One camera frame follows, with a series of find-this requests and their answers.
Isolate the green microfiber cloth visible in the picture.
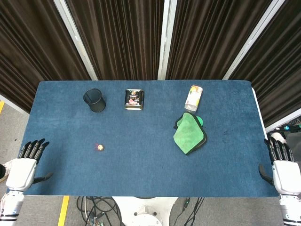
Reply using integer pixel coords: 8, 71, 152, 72
173, 112, 208, 156

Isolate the white frame post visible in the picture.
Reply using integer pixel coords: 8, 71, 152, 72
53, 0, 98, 81
222, 0, 287, 81
157, 0, 178, 80

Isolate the dark brown curtain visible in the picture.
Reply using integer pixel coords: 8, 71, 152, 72
165, 0, 274, 80
66, 0, 166, 81
0, 0, 93, 114
229, 0, 301, 128

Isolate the blue table mat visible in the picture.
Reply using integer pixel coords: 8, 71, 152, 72
23, 80, 279, 197

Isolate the dark square tin box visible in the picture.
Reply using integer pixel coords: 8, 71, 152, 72
124, 89, 145, 111

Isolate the black cable bundle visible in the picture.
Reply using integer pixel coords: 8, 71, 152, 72
76, 196, 123, 226

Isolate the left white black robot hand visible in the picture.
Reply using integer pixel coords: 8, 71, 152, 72
5, 138, 54, 192

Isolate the white pink shoe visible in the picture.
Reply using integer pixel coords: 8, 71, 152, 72
269, 132, 287, 144

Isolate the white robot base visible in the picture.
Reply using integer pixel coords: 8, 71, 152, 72
111, 196, 178, 226

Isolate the white printed bottle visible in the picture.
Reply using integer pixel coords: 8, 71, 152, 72
184, 85, 204, 113

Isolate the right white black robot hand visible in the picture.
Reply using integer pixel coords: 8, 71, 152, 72
258, 137, 301, 195

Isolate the black mesh pen holder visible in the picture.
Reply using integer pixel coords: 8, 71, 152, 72
83, 88, 106, 113

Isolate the black cable with green light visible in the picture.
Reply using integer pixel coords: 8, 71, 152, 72
173, 197, 206, 226

